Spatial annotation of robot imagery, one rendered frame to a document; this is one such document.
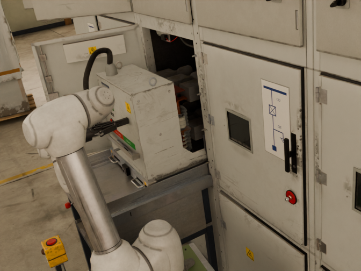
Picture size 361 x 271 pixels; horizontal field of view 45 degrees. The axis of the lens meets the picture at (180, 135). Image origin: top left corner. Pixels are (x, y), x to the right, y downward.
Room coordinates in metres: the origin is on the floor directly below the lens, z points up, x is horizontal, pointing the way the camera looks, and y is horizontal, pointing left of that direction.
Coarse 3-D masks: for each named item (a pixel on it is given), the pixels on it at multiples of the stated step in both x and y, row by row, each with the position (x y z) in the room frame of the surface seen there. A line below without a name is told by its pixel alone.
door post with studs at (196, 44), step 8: (192, 0) 1.99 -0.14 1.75; (192, 8) 2.00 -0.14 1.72; (192, 16) 2.01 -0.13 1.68; (200, 48) 1.98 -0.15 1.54; (192, 56) 2.02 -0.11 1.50; (200, 56) 1.98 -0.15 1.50; (200, 64) 1.99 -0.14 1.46; (200, 72) 2.00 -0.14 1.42; (200, 80) 2.01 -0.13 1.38; (200, 88) 2.02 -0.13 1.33; (200, 96) 2.03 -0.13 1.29; (208, 128) 1.99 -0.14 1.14; (208, 136) 1.99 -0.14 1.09; (208, 144) 2.00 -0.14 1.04; (208, 152) 2.01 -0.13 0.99; (208, 160) 2.03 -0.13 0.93; (216, 192) 1.98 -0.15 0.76; (216, 200) 1.99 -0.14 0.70; (216, 208) 2.00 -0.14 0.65; (224, 248) 1.97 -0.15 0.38; (224, 256) 1.98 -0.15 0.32; (224, 264) 1.99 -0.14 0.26
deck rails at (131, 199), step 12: (96, 156) 2.35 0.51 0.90; (192, 168) 2.00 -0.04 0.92; (204, 168) 2.03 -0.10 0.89; (168, 180) 1.93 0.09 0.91; (180, 180) 1.96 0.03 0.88; (192, 180) 1.99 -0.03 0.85; (132, 192) 1.85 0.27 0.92; (144, 192) 1.87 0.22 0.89; (156, 192) 1.90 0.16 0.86; (108, 204) 1.79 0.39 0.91; (120, 204) 1.82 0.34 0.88; (132, 204) 1.84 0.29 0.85
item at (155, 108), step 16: (112, 80) 2.19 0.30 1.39; (128, 80) 2.15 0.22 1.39; (144, 80) 2.11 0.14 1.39; (160, 80) 2.07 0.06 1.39; (144, 96) 1.95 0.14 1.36; (160, 96) 1.98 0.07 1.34; (144, 112) 1.94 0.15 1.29; (160, 112) 1.98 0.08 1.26; (176, 112) 2.01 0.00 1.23; (144, 128) 1.93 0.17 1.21; (160, 128) 1.97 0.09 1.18; (176, 128) 2.01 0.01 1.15; (144, 144) 1.93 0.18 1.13; (160, 144) 1.96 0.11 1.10; (176, 144) 2.00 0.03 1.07; (144, 160) 1.92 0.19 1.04; (160, 160) 1.96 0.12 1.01; (176, 160) 2.00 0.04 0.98; (192, 160) 2.04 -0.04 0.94; (160, 176) 1.95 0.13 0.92
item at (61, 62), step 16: (96, 32) 2.55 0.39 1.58; (112, 32) 2.56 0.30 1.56; (128, 32) 2.60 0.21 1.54; (32, 48) 2.50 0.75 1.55; (48, 48) 2.54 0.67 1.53; (64, 48) 2.53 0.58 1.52; (80, 48) 2.54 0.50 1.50; (96, 48) 2.55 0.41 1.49; (112, 48) 2.56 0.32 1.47; (128, 48) 2.60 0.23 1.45; (48, 64) 2.54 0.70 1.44; (64, 64) 2.55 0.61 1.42; (80, 64) 2.56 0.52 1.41; (96, 64) 2.58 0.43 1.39; (128, 64) 2.60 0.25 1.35; (144, 64) 2.58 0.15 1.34; (48, 80) 2.51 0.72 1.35; (64, 80) 2.55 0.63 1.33; (80, 80) 2.56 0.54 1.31; (96, 80) 2.57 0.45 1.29; (48, 96) 2.51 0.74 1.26; (96, 144) 2.56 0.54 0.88
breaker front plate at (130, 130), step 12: (108, 84) 2.20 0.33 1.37; (120, 96) 2.06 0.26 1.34; (120, 108) 2.09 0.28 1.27; (132, 108) 1.94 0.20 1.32; (108, 120) 2.33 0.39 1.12; (132, 120) 1.97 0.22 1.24; (120, 132) 2.17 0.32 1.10; (132, 132) 2.00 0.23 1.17; (120, 144) 2.20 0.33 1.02; (144, 168) 1.94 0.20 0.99
